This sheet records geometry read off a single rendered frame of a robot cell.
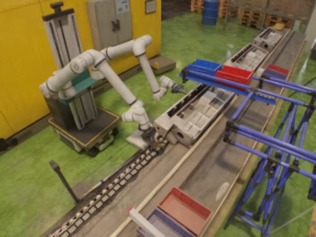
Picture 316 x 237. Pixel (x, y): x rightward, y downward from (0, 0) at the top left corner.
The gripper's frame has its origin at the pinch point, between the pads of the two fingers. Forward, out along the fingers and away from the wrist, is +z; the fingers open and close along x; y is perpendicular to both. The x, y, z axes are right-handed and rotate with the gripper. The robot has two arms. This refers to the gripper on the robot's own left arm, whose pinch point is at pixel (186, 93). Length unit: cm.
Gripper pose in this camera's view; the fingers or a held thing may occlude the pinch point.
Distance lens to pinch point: 213.7
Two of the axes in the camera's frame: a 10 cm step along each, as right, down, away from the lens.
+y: 1.3, -6.7, -7.3
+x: 6.3, -5.2, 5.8
